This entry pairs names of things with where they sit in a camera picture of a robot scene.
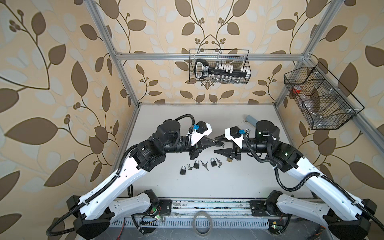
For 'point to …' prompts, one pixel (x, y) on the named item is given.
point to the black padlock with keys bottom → (196, 165)
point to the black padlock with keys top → (183, 171)
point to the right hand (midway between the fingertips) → (216, 144)
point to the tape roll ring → (195, 215)
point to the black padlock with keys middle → (213, 163)
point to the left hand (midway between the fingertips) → (214, 141)
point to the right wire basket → (324, 103)
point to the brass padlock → (229, 160)
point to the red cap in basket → (296, 89)
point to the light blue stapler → (251, 120)
